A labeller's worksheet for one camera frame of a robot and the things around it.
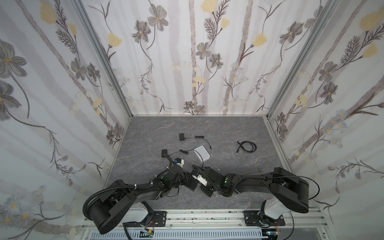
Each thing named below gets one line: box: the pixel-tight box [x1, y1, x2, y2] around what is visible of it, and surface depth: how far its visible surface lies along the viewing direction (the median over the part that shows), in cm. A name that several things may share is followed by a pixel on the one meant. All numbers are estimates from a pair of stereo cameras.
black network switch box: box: [184, 176, 199, 192], surface depth 84 cm
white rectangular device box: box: [194, 145, 211, 162], surface depth 98 cm
